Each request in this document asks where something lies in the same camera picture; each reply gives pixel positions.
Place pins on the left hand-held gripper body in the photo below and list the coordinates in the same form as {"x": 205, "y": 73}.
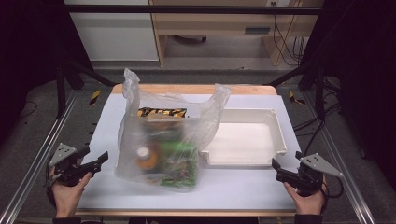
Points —
{"x": 62, "y": 152}

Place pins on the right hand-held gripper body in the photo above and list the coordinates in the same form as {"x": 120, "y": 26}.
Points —
{"x": 317, "y": 165}

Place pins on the clear plastic bag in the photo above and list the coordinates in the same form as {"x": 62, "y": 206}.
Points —
{"x": 134, "y": 137}

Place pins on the white plastic tray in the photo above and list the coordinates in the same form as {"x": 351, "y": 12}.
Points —
{"x": 246, "y": 140}

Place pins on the orange juice bottle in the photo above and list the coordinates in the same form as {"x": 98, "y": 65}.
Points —
{"x": 148, "y": 160}

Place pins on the yellow black chips bag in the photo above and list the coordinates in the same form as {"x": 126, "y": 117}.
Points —
{"x": 162, "y": 112}

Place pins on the green seaweed packet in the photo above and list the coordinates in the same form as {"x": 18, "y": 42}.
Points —
{"x": 180, "y": 168}

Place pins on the person's right hand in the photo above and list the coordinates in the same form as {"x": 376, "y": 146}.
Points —
{"x": 308, "y": 203}

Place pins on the person's left hand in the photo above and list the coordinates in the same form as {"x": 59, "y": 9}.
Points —
{"x": 68, "y": 196}

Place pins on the white table mat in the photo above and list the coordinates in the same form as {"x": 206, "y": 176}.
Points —
{"x": 102, "y": 130}

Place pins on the yellow black tape piece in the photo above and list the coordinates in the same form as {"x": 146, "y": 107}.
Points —
{"x": 292, "y": 97}
{"x": 95, "y": 97}

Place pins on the black metal stand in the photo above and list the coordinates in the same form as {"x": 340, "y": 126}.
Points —
{"x": 60, "y": 90}
{"x": 320, "y": 93}

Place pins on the black curtain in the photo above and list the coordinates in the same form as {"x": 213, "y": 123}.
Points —
{"x": 28, "y": 46}
{"x": 367, "y": 62}

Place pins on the white cabinet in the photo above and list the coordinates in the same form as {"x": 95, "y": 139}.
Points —
{"x": 115, "y": 37}

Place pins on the wooden desk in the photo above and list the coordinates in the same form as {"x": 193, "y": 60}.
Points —
{"x": 218, "y": 21}

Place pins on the aluminium rail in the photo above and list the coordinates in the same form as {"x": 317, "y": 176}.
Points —
{"x": 342, "y": 161}
{"x": 43, "y": 149}

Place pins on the black horizontal frame bar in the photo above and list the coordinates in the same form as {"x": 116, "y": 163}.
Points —
{"x": 186, "y": 9}

